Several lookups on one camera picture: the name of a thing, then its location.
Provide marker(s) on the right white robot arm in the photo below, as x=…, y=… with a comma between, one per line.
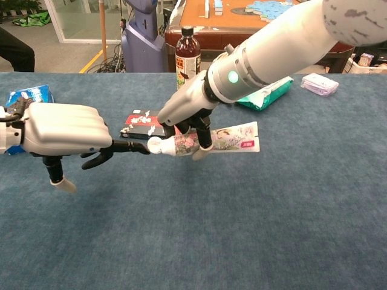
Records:
x=281, y=45

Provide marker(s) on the dark drink bottle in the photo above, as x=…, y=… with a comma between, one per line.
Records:
x=187, y=57

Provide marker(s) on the blue carpet mat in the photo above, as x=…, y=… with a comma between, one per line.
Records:
x=193, y=226

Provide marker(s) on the small purple tissue pack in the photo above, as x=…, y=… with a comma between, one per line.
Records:
x=320, y=84

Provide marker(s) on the blue cookie box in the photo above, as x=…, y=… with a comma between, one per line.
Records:
x=33, y=93

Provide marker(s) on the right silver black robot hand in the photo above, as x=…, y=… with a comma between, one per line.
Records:
x=184, y=102

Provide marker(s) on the green wet wipes pack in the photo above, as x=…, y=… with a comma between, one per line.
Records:
x=269, y=93

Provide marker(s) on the white storage bin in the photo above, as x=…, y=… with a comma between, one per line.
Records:
x=367, y=65

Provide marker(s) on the white floral toothpaste tube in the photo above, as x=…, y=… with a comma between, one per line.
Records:
x=236, y=139

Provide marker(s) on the white framed glass partition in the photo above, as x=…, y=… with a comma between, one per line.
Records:
x=57, y=24

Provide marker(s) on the wooden pole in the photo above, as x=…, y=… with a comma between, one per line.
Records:
x=103, y=30

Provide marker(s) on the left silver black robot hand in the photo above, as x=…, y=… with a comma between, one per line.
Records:
x=63, y=127

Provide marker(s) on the blue white tile row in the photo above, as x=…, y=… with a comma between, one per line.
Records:
x=218, y=4

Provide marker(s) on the green crumpled cloth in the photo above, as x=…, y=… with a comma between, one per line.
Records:
x=33, y=18

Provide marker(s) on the blue mahjong tile heap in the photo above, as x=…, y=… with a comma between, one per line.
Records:
x=263, y=7

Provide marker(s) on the black red flat box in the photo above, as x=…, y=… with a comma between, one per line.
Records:
x=139, y=125

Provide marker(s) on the black trouser leg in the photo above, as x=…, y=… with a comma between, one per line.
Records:
x=15, y=51

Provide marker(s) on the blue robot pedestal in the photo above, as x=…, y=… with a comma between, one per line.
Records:
x=142, y=45

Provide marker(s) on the brown mahjong table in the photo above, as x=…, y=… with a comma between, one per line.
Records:
x=208, y=36

